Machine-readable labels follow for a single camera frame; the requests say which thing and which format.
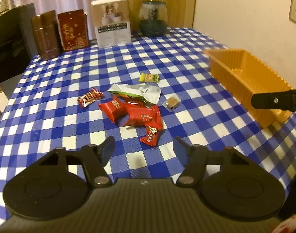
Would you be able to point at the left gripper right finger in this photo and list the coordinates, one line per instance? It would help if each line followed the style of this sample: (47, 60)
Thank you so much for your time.
(229, 183)

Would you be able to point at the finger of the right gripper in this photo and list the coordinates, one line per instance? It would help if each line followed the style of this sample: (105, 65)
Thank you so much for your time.
(284, 100)

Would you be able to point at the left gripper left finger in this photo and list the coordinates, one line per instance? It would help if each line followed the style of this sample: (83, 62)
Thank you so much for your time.
(59, 183)

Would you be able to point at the red double-happiness candy pack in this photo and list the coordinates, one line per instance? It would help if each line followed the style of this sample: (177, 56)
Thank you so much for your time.
(113, 109)

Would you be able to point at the red brown candy bar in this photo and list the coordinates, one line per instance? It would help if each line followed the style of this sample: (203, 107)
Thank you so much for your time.
(91, 96)

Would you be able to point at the brown clear-wrapped candy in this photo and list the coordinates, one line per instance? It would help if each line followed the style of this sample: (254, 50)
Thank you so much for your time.
(172, 102)

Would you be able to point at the red snack pack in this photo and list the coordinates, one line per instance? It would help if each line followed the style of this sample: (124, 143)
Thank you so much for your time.
(142, 115)

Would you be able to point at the silver green snack bag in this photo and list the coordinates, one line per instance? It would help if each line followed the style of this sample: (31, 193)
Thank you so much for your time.
(149, 93)

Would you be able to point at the yellow green candy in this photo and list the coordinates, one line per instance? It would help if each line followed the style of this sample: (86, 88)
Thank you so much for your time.
(149, 78)

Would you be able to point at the small red cartoon snack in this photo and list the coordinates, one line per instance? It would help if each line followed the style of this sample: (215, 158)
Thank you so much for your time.
(153, 131)

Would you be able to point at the orange plastic tray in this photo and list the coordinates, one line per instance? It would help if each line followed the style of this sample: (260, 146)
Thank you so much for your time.
(244, 75)

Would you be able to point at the blue white checkered tablecloth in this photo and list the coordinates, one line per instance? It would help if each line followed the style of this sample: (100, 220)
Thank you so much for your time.
(66, 102)

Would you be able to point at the brown metal canister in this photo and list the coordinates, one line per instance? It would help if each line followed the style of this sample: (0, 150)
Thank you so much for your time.
(46, 35)

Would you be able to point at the red gift box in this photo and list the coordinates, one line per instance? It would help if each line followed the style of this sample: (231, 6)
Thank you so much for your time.
(73, 30)

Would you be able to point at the dark green glass jar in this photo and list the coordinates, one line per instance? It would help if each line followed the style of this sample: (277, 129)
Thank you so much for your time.
(153, 18)

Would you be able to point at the white product box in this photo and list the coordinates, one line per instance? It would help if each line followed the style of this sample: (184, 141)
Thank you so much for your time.
(111, 22)

